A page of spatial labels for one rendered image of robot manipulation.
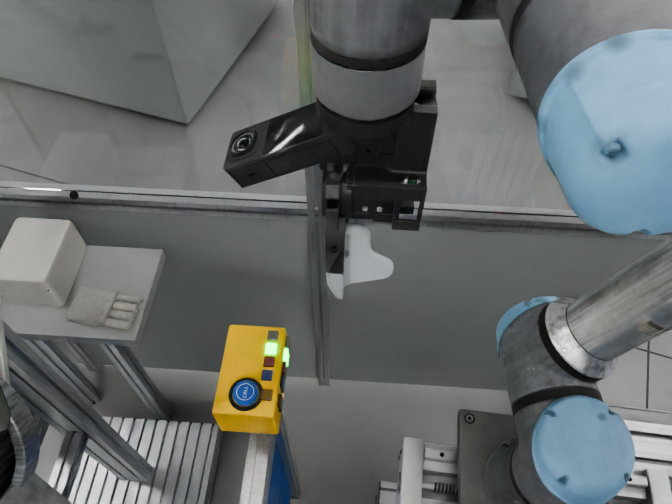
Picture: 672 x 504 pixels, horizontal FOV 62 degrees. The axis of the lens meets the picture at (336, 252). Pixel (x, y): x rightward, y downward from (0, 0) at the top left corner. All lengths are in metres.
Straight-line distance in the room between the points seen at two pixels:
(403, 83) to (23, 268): 1.07
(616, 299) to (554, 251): 0.66
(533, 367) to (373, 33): 0.56
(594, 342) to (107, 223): 1.08
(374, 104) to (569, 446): 0.51
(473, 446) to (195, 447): 1.20
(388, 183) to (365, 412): 1.67
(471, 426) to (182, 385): 1.39
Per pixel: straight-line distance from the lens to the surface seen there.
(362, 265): 0.49
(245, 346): 0.97
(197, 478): 1.95
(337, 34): 0.35
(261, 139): 0.45
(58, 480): 1.54
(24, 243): 1.37
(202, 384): 2.14
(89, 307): 1.32
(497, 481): 0.90
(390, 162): 0.43
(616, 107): 0.23
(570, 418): 0.76
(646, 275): 0.70
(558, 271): 1.45
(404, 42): 0.35
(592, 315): 0.75
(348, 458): 2.00
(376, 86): 0.36
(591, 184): 0.23
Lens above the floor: 1.93
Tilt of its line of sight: 55 degrees down
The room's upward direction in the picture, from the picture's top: straight up
